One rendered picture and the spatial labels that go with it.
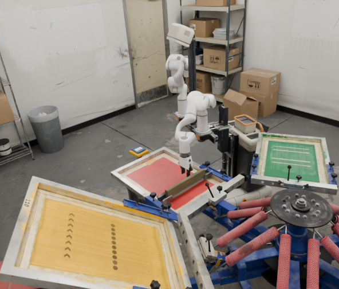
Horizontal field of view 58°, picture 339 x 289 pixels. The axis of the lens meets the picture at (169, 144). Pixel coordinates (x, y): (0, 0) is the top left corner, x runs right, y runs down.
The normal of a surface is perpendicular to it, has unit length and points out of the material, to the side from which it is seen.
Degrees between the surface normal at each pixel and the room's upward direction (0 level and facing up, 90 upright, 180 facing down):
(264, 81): 88
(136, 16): 90
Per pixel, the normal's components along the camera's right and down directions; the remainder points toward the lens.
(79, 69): 0.66, 0.32
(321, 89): -0.75, 0.36
